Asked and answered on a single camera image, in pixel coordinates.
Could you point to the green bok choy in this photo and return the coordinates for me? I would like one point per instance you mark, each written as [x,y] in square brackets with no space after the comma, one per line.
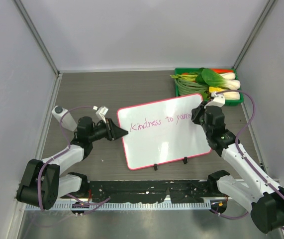
[210,78]

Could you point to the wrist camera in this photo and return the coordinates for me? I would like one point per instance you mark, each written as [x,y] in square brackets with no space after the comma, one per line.
[101,112]
[217,99]

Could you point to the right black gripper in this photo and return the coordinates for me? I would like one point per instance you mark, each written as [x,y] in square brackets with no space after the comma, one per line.
[197,112]

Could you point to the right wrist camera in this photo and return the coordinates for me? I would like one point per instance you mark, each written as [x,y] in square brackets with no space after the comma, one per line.
[217,99]

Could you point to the pink framed whiteboard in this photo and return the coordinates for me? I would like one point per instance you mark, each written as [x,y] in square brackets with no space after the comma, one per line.
[162,132]

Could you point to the green plastic tray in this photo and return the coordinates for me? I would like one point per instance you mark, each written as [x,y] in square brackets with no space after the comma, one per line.
[191,71]

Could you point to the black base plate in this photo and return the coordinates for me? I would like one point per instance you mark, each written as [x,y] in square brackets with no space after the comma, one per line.
[144,191]

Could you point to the white bok choy back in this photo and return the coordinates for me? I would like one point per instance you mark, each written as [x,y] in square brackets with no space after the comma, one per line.
[228,75]

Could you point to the orange carrot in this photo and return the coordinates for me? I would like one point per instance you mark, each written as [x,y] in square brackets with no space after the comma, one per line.
[221,71]

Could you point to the yellow bok choy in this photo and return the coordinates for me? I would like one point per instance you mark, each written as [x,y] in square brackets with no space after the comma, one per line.
[227,95]

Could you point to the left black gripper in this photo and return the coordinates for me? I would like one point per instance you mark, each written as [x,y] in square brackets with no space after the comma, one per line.
[113,132]

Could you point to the green long beans bundle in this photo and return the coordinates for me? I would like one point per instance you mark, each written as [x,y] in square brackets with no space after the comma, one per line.
[183,87]

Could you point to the right black whiteboard stand foot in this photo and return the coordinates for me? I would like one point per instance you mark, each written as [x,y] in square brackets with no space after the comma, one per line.
[185,160]

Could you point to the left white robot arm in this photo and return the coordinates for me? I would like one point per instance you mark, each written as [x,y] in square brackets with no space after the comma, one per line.
[42,182]

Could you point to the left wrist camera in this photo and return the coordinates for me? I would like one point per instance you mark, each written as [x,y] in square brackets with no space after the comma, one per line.
[101,112]

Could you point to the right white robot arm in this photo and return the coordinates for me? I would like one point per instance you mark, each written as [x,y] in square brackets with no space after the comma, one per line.
[260,195]

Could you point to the white slotted cable duct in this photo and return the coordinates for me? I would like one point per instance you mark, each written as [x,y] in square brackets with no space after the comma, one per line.
[165,205]

